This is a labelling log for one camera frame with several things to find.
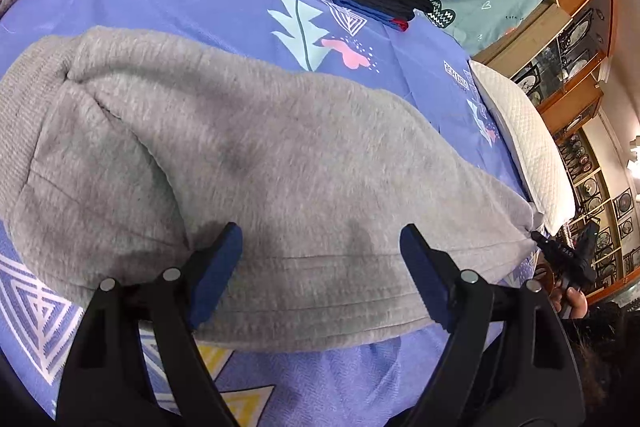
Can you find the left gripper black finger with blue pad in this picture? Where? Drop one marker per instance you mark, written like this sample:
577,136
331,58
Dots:
507,360
105,381

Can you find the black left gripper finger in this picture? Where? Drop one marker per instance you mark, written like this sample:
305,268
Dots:
546,245

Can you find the grey sweatpants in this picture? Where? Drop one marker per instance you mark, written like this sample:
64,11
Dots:
124,151

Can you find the black jacket sleeve forearm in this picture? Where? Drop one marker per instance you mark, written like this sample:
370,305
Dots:
606,349

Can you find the person's right hand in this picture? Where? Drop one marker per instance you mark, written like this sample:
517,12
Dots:
569,304

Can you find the white quilted mattress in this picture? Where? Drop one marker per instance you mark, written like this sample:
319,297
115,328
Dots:
531,145

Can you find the wooden display cabinet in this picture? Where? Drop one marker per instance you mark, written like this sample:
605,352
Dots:
558,56

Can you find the blue patterned bed sheet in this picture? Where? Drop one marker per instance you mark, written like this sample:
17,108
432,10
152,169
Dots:
362,386

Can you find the wall spot lamps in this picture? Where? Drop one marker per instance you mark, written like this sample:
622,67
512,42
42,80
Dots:
633,163

